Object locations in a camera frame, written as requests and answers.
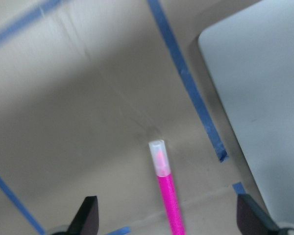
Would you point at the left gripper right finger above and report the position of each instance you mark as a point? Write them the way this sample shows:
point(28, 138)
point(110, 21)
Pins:
point(252, 219)

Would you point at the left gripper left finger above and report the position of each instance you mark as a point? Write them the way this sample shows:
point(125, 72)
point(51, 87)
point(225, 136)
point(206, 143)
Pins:
point(86, 220)

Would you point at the pink marker pen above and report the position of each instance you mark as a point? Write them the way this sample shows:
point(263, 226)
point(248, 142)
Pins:
point(166, 184)

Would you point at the silver closed laptop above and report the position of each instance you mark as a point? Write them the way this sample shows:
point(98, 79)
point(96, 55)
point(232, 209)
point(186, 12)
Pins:
point(250, 58)

